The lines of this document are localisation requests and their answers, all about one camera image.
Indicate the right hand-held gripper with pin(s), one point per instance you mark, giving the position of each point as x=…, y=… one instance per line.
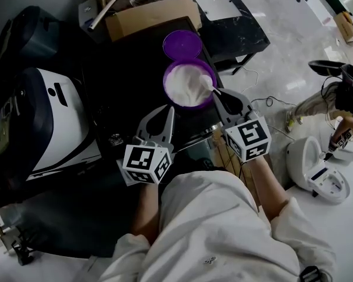
x=250, y=134

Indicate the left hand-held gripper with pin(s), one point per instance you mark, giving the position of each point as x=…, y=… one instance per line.
x=141, y=159

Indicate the white plastic spoon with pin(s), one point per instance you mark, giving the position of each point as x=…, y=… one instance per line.
x=207, y=82

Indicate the white powder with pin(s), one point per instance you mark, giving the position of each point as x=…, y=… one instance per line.
x=182, y=84

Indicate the person's right forearm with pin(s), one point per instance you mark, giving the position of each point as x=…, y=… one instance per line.
x=267, y=184

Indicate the person's left forearm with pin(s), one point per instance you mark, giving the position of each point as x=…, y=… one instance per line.
x=145, y=210

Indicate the purple plastic tub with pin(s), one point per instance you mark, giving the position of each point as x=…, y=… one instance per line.
x=191, y=107

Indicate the black washing machine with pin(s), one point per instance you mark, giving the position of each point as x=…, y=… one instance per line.
x=129, y=84

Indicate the person's black trousers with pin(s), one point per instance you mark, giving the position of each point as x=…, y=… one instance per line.
x=200, y=160

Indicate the wooden slat board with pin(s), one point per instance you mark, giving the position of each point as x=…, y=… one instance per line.
x=238, y=169

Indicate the purple round lid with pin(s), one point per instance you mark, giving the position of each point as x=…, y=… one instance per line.
x=182, y=44

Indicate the white and navy appliance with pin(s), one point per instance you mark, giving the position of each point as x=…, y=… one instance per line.
x=59, y=122

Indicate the large brown cardboard box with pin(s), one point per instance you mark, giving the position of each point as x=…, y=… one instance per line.
x=153, y=19

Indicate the person's white shirt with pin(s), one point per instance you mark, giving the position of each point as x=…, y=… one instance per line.
x=209, y=231

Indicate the white box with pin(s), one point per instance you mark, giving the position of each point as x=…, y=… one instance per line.
x=350, y=151

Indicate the metal tube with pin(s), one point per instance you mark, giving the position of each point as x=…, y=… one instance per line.
x=109, y=6

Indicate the small grey metal box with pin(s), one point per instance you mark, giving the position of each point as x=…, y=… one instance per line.
x=86, y=12

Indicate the small cardboard box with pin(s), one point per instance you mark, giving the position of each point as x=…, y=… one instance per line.
x=348, y=28

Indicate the dark grey appliance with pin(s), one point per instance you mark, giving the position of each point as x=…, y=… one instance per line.
x=35, y=37

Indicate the black stand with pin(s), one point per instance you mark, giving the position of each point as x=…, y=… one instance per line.
x=23, y=245

